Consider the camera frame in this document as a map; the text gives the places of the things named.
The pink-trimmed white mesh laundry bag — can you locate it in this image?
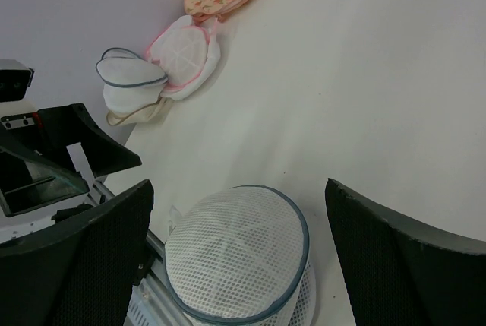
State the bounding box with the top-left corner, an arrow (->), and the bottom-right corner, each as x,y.
145,15 -> 221,101

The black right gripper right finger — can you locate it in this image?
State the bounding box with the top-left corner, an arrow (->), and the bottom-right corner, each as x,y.
325,179 -> 485,325

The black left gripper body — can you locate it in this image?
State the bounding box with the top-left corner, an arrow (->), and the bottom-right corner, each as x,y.
1,103 -> 141,217

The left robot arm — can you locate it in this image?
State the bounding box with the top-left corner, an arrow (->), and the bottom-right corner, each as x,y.
1,59 -> 141,217

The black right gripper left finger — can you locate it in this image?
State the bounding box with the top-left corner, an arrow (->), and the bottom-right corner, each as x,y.
1,180 -> 154,325

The white mesh blue-trimmed laundry bag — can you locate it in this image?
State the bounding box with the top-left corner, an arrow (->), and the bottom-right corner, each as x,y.
165,185 -> 317,325

